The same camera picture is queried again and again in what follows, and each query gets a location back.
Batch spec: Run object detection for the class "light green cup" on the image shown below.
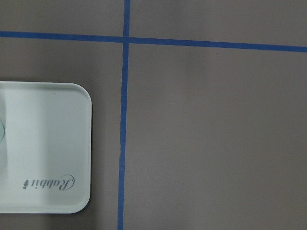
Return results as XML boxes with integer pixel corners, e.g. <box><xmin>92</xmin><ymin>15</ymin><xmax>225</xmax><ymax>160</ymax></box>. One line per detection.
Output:
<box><xmin>0</xmin><ymin>122</ymin><xmax>5</xmax><ymax>141</ymax></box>

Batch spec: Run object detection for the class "cream rabbit tray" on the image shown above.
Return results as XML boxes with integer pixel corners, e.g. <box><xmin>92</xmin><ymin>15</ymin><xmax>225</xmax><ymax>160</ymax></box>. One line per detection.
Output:
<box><xmin>0</xmin><ymin>81</ymin><xmax>92</xmax><ymax>214</ymax></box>

